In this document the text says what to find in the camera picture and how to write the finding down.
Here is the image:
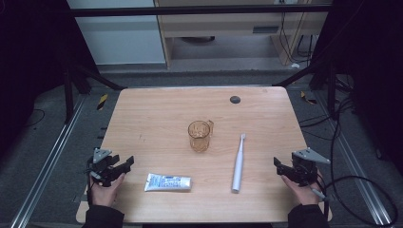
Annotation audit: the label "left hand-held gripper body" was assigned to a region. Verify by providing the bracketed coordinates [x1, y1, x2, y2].
[86, 147, 127, 188]

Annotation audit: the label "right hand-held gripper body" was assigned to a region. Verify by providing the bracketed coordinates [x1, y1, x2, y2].
[284, 147, 332, 188]

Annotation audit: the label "white electric toothbrush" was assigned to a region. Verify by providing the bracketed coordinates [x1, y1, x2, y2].
[230, 133, 247, 194]

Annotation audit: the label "white toothpaste tube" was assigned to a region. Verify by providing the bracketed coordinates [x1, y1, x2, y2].
[144, 172, 193, 193]

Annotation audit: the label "amber transparent cup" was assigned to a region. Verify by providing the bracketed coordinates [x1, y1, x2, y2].
[187, 119, 216, 154]

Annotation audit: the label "person's right hand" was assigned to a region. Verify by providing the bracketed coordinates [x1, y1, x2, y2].
[279, 170, 325, 207]

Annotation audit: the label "person's left hand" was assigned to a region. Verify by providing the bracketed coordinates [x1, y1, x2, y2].
[89, 172, 126, 209]

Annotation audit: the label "yellow black striped tape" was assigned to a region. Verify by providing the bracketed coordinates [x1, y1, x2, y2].
[96, 93, 109, 111]
[299, 90, 317, 105]

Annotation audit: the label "black curtain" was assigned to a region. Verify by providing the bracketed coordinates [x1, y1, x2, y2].
[0, 0, 98, 156]
[310, 0, 403, 175]

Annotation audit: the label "white cabinet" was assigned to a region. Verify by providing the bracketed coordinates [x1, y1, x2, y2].
[67, 0, 166, 67]

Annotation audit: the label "black looped floor cable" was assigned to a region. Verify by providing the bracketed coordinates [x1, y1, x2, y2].
[297, 94, 399, 228]

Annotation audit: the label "right gripper cable with plug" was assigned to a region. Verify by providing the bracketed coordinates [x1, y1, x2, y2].
[309, 179, 331, 220]

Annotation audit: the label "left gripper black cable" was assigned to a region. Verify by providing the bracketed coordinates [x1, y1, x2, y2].
[85, 157, 97, 207]

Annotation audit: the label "aluminium floor rail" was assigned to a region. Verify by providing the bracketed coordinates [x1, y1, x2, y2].
[315, 90, 394, 228]
[9, 94, 87, 228]

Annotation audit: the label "thin black floor cable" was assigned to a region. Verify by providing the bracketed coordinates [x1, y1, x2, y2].
[24, 108, 47, 128]

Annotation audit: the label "black diagonal frame strut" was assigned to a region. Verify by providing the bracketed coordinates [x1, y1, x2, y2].
[62, 59, 128, 125]
[271, 59, 337, 122]

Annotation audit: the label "hanging black desk cables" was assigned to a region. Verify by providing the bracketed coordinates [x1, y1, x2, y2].
[278, 11, 316, 66]

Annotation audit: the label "black horizontal frame bar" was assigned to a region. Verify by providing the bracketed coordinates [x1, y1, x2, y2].
[67, 4, 333, 18]

